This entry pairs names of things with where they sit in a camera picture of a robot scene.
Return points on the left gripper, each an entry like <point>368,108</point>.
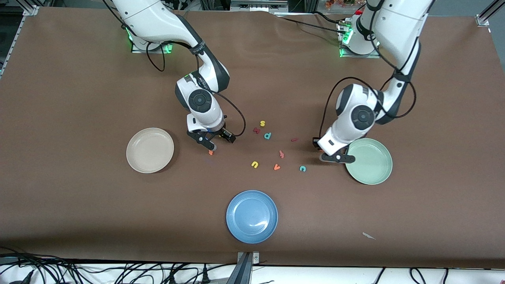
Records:
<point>316,142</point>

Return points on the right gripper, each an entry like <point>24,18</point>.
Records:
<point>220,133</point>

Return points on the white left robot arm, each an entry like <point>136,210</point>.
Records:
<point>398,31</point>

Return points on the green round plate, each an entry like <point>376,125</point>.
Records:
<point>371,165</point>

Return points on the beige brown round plate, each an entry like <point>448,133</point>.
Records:
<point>150,152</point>

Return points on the white paper scrap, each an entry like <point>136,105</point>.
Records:
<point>369,236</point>

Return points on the blue round plate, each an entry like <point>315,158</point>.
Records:
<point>252,217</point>

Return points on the grey electronics box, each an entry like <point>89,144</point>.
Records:
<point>256,6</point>

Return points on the brown table cover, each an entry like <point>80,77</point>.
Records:
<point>79,217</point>

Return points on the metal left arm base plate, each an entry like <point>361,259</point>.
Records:
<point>375,56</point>

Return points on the silver mount bracket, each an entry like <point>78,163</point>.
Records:
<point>255,258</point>

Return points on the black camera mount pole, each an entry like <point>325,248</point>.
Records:
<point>242,272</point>

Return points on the aluminium corner bracket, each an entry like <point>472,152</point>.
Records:
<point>30,10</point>
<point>482,19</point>

